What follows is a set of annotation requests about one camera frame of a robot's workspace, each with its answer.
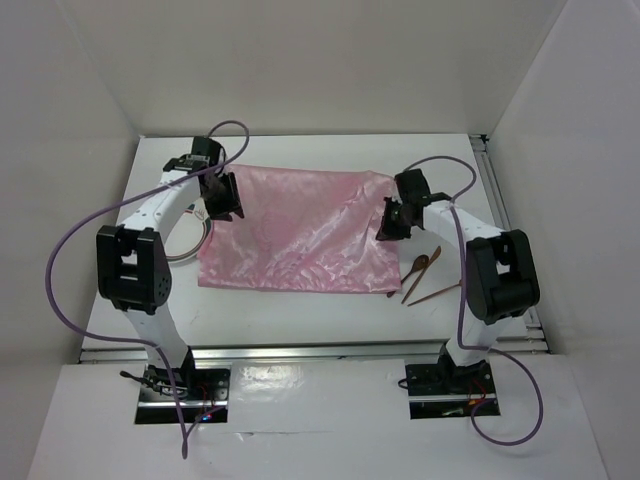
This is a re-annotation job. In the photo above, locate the pink satin rose cloth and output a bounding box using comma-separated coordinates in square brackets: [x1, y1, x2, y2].
[198, 165, 401, 294]

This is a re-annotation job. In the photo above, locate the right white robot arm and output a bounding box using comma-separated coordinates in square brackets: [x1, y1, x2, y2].
[376, 169, 540, 396]

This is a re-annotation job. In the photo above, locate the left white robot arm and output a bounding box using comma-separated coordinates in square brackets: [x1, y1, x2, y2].
[96, 137, 244, 399]

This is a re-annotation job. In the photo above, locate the white plate with coloured rim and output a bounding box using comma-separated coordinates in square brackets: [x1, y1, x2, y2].
[164, 201, 212, 263]

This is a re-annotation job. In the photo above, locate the wooden knife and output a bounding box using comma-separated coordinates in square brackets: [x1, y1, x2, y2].
[401, 246, 442, 305]

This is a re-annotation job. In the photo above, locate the right side aluminium rail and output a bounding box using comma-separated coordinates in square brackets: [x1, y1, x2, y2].
[469, 132, 549, 354]

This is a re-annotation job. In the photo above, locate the aluminium rail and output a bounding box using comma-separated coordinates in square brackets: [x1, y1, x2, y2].
[79, 337, 549, 364]
[469, 132, 549, 354]

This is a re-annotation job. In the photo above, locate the front aluminium rail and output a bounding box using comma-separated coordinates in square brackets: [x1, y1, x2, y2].
[79, 337, 549, 364]

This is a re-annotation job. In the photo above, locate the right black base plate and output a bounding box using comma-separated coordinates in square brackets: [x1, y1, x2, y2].
[397, 361, 500, 420]

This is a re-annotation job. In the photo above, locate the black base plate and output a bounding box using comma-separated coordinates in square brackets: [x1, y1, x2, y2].
[397, 361, 500, 420]
[134, 367, 231, 425]

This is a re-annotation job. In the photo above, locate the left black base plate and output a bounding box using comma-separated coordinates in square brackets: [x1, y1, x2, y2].
[134, 367, 231, 425]

